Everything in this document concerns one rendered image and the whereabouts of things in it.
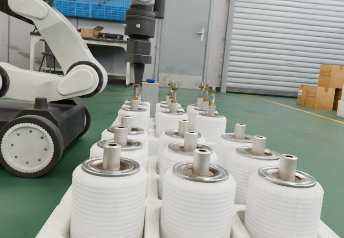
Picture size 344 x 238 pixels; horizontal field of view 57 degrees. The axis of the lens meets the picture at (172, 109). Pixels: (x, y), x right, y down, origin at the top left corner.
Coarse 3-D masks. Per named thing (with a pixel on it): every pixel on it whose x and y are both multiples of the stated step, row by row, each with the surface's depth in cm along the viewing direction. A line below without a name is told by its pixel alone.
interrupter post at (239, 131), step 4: (236, 124) 66; (240, 124) 67; (244, 124) 66; (236, 128) 66; (240, 128) 65; (244, 128) 65; (236, 132) 66; (240, 132) 65; (244, 132) 66; (236, 136) 66; (240, 136) 65; (244, 136) 66
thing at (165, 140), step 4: (160, 136) 65; (164, 136) 64; (168, 136) 63; (160, 140) 65; (164, 140) 63; (168, 140) 62; (172, 140) 62; (176, 140) 62; (180, 140) 61; (200, 140) 63; (204, 140) 64; (160, 144) 64; (164, 144) 63; (168, 144) 62; (204, 144) 64; (160, 148) 65; (160, 152) 64; (160, 156) 64; (160, 160) 64; (160, 164) 64
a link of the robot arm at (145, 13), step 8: (152, 0) 89; (160, 0) 91; (136, 8) 89; (144, 8) 89; (152, 8) 92; (160, 8) 92; (128, 16) 90; (136, 16) 88; (144, 16) 89; (152, 16) 90; (160, 16) 92
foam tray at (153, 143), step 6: (150, 120) 121; (150, 126) 109; (150, 132) 100; (150, 138) 91; (156, 138) 92; (150, 144) 90; (156, 144) 90; (210, 144) 91; (150, 150) 90; (156, 150) 90; (156, 156) 91
